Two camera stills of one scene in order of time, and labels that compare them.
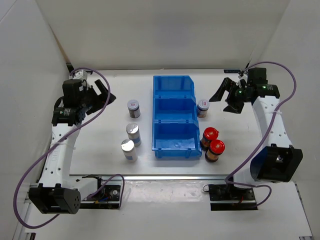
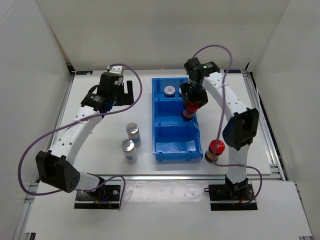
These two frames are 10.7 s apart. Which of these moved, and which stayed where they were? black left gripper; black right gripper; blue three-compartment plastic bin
Moved: black right gripper; black left gripper
Stayed: blue three-compartment plastic bin
